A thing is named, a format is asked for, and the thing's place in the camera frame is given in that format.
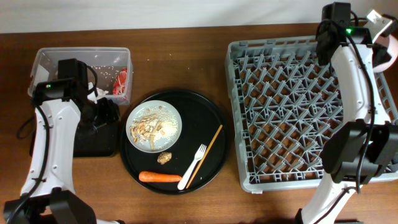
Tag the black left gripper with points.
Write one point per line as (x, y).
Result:
(110, 116)

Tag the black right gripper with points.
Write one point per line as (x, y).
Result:
(378, 56)

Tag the red snack wrapper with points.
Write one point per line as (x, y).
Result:
(120, 82)

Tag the grey plate with food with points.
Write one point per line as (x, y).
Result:
(153, 126)

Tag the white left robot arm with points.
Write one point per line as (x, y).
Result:
(48, 195)

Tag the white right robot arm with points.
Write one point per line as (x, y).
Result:
(366, 143)

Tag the clear plastic waste bin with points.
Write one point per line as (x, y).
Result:
(107, 62)

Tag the grey dishwasher rack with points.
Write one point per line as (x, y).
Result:
(285, 108)

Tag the rectangular black tray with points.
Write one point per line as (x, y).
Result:
(57, 132)

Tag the crumpled white tissue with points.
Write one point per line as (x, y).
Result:
(95, 95)

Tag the orange carrot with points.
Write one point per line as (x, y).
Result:
(146, 176)

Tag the brown food scrap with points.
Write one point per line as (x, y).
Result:
(164, 157)

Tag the white plastic fork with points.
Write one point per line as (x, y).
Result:
(197, 157)

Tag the round black tray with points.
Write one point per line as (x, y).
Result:
(202, 123)

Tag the wooden chopstick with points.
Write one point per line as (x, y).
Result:
(204, 156)

